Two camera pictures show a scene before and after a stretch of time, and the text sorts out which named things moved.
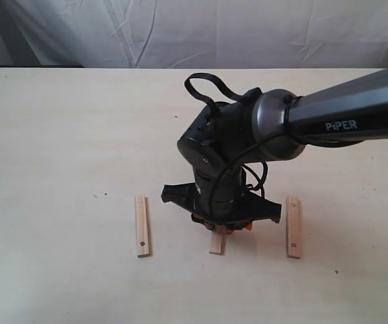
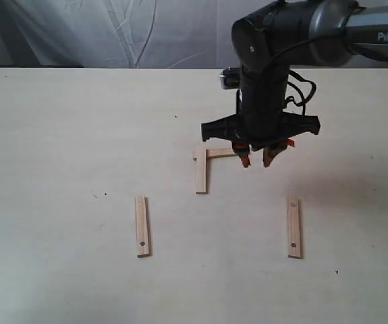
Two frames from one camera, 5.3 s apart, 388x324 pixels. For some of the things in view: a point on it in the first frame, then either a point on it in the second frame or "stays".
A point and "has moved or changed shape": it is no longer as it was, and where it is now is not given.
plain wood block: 217,240 has moved or changed shape
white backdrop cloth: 195,34 stays
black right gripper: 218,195 -> 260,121
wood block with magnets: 143,227 stays
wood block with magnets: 293,228 stays
